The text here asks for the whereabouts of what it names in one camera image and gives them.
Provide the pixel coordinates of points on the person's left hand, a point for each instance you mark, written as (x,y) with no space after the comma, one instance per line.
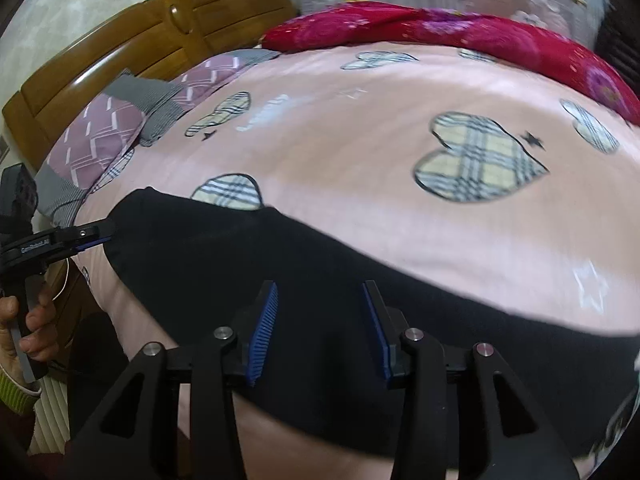
(30,325)

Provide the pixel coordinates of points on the white radiator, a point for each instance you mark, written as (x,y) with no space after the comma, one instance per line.
(50,420)

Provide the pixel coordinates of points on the green sleeve forearm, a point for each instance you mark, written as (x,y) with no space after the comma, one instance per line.
(15,395)

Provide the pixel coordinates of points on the purple and grey pillow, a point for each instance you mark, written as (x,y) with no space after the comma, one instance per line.
(107,130)

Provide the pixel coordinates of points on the pink heart-print bed sheet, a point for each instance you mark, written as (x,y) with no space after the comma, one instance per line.
(380,160)

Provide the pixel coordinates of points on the wooden headboard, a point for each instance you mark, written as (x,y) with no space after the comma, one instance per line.
(130,45)

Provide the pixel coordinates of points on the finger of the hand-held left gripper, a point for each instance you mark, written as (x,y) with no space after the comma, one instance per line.
(89,239)

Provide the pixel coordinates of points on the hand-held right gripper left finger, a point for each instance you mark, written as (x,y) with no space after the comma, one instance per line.
(261,332)

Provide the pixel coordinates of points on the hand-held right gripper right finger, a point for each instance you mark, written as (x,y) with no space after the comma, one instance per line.
(376,330)

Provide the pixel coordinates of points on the red floral quilt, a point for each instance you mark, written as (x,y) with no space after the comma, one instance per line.
(450,35)

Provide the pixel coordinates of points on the black pants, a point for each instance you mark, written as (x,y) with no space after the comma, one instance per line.
(300,300)

